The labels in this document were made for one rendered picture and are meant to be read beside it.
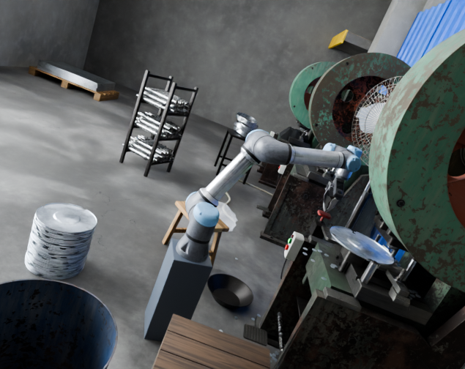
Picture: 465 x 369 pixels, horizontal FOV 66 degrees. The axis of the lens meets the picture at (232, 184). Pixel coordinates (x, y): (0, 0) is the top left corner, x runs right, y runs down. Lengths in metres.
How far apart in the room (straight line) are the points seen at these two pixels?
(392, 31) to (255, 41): 2.77
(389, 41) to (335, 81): 3.97
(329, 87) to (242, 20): 5.49
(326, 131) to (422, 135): 1.81
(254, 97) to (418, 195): 7.10
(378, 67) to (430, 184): 1.85
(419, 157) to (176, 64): 7.45
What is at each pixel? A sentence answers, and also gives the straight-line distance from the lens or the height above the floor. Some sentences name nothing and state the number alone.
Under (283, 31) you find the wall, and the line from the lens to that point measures 8.12.
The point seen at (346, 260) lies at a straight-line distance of 1.64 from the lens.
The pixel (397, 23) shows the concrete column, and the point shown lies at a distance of 6.80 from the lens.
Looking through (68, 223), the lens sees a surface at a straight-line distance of 1.97.
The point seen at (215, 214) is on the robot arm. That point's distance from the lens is 1.56.
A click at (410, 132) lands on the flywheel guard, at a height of 1.29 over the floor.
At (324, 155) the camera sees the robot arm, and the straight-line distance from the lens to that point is 1.63.
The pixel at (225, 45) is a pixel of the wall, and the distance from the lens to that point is 8.13.
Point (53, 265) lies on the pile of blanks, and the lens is 2.01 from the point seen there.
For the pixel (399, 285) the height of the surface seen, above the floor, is 0.75.
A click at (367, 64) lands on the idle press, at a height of 1.63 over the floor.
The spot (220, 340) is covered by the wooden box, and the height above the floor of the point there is 0.35.
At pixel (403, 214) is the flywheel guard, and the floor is 1.07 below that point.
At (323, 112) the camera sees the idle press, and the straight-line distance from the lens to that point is 2.83.
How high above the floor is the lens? 1.28
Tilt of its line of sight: 17 degrees down
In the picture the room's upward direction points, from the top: 22 degrees clockwise
